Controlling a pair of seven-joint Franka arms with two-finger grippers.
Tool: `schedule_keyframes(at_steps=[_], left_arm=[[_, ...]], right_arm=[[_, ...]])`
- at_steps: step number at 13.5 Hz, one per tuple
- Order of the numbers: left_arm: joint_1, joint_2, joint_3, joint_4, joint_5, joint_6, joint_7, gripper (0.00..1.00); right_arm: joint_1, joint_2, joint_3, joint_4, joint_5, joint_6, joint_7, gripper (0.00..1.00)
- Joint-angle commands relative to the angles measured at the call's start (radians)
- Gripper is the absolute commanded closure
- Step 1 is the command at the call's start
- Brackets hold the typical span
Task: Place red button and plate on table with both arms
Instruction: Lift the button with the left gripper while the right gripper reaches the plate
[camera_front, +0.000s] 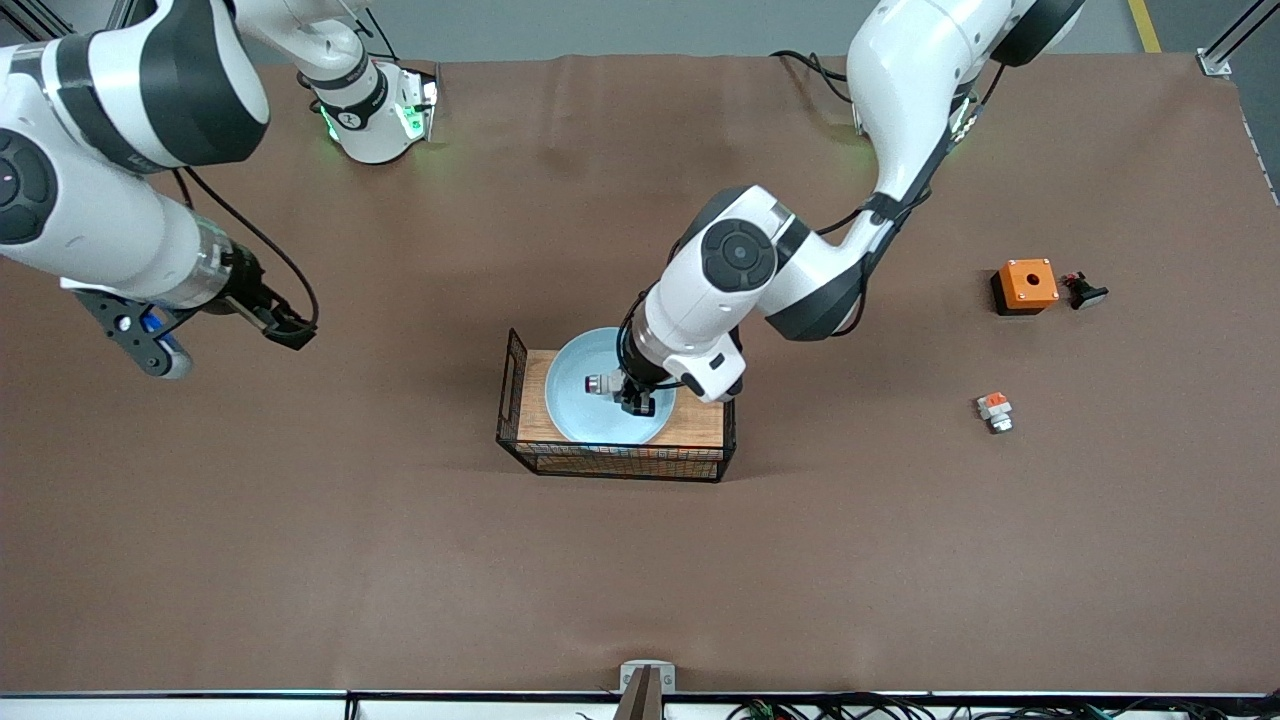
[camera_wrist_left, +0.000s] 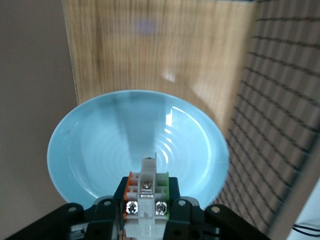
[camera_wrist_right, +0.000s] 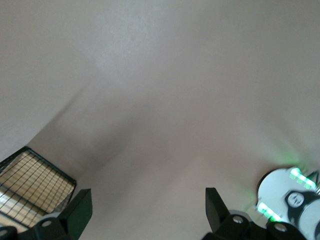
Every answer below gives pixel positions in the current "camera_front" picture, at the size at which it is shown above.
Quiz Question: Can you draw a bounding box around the white table edge rail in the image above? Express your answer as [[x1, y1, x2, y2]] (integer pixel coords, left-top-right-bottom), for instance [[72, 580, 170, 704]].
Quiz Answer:
[[0, 690, 1280, 720]]

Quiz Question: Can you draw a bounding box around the orange button enclosure box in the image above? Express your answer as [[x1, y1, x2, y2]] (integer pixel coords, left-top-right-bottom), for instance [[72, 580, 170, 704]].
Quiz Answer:
[[991, 259, 1060, 317]]

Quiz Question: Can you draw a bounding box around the black wire basket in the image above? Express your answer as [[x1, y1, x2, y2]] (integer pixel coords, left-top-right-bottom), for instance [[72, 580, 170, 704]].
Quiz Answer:
[[496, 327, 738, 484]]

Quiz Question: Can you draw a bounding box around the black arm base cable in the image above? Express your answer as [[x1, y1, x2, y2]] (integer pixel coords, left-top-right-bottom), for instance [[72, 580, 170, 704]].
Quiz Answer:
[[770, 48, 853, 103]]

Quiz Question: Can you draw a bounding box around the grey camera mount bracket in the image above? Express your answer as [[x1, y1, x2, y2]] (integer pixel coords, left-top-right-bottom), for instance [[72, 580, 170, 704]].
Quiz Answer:
[[619, 660, 677, 720]]

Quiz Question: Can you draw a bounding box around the light blue round plate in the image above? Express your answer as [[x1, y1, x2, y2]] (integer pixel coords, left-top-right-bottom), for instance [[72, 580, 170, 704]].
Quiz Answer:
[[545, 327, 678, 447]]

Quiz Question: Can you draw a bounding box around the black push button head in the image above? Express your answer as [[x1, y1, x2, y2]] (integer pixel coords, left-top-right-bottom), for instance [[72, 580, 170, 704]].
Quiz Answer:
[[1062, 271, 1110, 311]]

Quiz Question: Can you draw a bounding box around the wooden board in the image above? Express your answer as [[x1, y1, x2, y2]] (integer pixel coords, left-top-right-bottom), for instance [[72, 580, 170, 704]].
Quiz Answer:
[[517, 349, 726, 449]]

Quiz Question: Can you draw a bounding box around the black cable bundle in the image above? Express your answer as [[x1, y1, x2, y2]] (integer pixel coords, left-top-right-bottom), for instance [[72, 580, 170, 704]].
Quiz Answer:
[[725, 693, 1280, 720]]

